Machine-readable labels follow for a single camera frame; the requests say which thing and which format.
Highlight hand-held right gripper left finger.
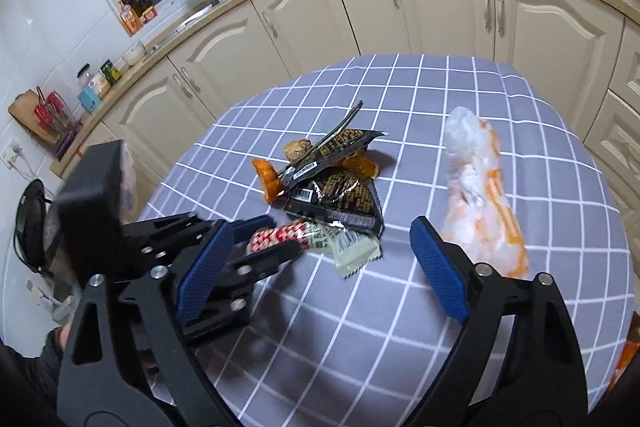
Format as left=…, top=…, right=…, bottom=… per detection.
left=57, top=221, right=236, bottom=427

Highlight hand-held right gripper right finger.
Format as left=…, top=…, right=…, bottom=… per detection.
left=410, top=216, right=588, bottom=427

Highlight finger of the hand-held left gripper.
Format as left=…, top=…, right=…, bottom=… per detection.
left=182, top=239, right=303, bottom=344
left=124, top=212, right=276, bottom=280

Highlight red white checked wrapper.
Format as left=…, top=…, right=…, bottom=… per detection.
left=247, top=219, right=326, bottom=254

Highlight white plastic bin bag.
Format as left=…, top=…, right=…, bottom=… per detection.
left=119, top=146, right=140, bottom=220

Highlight orange white plastic bag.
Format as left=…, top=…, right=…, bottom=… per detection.
left=440, top=106, right=531, bottom=279

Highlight pale green wrapper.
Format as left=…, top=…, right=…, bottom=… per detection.
left=320, top=224, right=383, bottom=278

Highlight brown walnut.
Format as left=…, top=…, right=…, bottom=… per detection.
left=284, top=138, right=313, bottom=162

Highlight black snack wrapper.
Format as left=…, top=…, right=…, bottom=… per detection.
left=280, top=102, right=388, bottom=182
left=283, top=172, right=383, bottom=235

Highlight person's left forearm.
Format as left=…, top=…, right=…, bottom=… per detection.
left=0, top=327, right=68, bottom=427

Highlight red knife rack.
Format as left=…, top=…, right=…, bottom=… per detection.
left=34, top=88, right=81, bottom=142

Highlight blue label jar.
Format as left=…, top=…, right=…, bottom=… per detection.
left=76, top=63, right=111, bottom=112

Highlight wooden cutting board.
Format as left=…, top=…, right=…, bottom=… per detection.
left=7, top=87, right=83, bottom=145

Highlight small dark jar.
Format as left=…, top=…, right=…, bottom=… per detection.
left=100, top=59, right=122, bottom=85

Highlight white bowl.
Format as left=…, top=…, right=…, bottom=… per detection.
left=122, top=42, right=147, bottom=66

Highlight orange packet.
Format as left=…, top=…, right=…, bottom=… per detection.
left=119, top=3, right=142, bottom=35

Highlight large orange bag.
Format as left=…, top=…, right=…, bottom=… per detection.
left=612, top=342, right=640, bottom=388

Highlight steel sink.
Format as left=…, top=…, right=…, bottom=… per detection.
left=150, top=0, right=273, bottom=50

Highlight cream cabinet drawer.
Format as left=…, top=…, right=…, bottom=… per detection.
left=607, top=17, right=640, bottom=102
left=582, top=89, right=640, bottom=212

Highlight cream base cabinets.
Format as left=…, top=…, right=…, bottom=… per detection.
left=50, top=0, right=640, bottom=228

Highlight white wall socket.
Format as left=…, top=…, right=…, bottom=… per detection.
left=0, top=139, right=26, bottom=168

